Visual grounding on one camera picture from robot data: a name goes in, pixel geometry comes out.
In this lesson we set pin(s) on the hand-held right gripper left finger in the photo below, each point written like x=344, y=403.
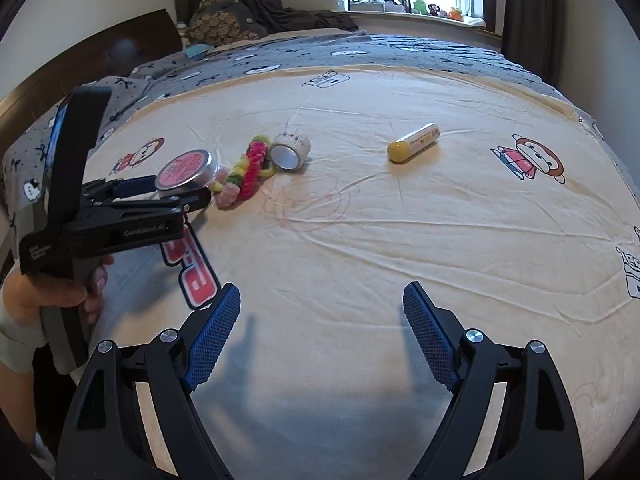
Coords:
x=215, y=335

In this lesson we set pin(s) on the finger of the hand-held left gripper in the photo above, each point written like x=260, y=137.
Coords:
x=165, y=205
x=132, y=186

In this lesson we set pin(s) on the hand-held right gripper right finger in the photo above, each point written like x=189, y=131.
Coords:
x=430, y=335

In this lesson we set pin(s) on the round silver tin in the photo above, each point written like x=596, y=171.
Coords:
x=182, y=167

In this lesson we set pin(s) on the person's left hand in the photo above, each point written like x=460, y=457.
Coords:
x=30, y=292

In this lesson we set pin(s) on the colourful knitted hair scrunchie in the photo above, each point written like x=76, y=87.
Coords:
x=247, y=175

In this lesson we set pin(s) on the cream cartoon printed blanket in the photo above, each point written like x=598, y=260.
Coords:
x=375, y=240

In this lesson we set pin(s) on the dark wooden headboard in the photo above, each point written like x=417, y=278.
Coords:
x=125, y=45

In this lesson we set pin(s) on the patterned tape roll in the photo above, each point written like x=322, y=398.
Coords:
x=295, y=142

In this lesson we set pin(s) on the light blue cloth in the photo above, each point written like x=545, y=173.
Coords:
x=198, y=50

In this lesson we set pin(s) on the light grey shorts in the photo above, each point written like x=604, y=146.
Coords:
x=25, y=340

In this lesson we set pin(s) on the brown patterned plush pillow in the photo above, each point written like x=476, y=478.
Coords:
x=220, y=22

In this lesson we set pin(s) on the yellow capped white bottle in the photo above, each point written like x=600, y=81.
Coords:
x=412, y=142

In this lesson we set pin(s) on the white sock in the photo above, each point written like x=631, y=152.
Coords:
x=44, y=455

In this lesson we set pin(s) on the person's leg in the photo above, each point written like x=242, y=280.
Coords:
x=15, y=410

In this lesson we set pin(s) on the grey cat printed blanket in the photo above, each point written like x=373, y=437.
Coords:
x=400, y=50

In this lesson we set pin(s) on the orange plush toy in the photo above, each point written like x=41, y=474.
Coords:
x=455, y=14

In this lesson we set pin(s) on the green frog toy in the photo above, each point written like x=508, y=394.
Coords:
x=420, y=7

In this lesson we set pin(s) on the dark monkey plush toy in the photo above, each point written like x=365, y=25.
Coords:
x=435, y=10

